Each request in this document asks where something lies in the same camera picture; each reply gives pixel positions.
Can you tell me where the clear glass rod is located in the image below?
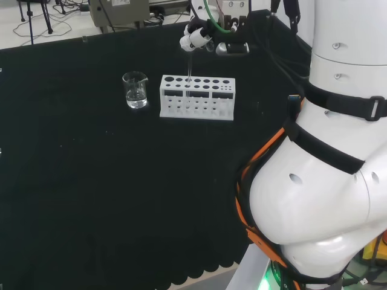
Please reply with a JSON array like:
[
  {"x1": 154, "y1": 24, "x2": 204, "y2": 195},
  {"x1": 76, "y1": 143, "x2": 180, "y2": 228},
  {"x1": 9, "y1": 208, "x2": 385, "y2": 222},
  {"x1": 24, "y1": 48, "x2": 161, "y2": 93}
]
[{"x1": 185, "y1": 50, "x2": 194, "y2": 109}]

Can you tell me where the black tripod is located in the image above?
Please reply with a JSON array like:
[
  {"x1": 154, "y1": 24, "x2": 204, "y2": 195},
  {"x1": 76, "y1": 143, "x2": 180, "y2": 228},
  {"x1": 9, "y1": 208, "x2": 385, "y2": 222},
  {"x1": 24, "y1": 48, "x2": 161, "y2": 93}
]
[{"x1": 16, "y1": 0, "x2": 54, "y2": 45}]

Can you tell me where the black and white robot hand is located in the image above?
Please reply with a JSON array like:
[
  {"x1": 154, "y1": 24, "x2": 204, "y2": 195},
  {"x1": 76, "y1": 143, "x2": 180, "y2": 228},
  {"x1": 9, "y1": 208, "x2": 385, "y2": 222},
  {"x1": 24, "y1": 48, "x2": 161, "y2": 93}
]
[{"x1": 179, "y1": 13, "x2": 252, "y2": 57}]

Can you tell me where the grey metal cabinet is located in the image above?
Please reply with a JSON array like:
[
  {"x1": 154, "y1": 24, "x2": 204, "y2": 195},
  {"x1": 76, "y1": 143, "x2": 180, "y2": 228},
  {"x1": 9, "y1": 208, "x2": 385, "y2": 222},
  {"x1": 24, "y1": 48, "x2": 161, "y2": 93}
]
[{"x1": 89, "y1": 0, "x2": 151, "y2": 33}]

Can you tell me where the white test tube rack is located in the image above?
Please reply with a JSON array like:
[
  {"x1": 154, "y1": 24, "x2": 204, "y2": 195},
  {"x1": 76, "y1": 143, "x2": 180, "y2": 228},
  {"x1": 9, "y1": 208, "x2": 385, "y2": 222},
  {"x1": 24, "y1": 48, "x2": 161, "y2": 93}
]
[{"x1": 158, "y1": 74, "x2": 236, "y2": 121}]

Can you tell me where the green cable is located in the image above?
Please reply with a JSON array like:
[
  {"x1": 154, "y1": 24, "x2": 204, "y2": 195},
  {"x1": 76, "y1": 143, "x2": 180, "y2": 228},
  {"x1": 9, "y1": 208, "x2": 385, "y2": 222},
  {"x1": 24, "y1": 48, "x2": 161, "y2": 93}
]
[{"x1": 202, "y1": 0, "x2": 234, "y2": 34}]

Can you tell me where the clear glass beaker with water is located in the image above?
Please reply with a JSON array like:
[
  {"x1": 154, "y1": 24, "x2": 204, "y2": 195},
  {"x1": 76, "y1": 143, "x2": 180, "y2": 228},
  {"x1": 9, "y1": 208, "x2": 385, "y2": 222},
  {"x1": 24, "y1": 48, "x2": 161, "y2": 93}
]
[{"x1": 122, "y1": 71, "x2": 149, "y2": 109}]

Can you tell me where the orange cable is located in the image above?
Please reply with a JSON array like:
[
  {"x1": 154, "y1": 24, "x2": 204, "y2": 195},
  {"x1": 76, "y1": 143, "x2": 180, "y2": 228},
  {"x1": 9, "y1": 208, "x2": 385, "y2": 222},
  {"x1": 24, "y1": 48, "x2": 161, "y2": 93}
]
[{"x1": 235, "y1": 120, "x2": 303, "y2": 272}]

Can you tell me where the black table cloth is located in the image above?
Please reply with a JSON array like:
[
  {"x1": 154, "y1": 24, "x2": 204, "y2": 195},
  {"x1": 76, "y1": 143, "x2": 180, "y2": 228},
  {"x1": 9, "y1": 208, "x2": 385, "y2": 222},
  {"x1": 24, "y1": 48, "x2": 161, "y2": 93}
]
[{"x1": 0, "y1": 8, "x2": 313, "y2": 287}]

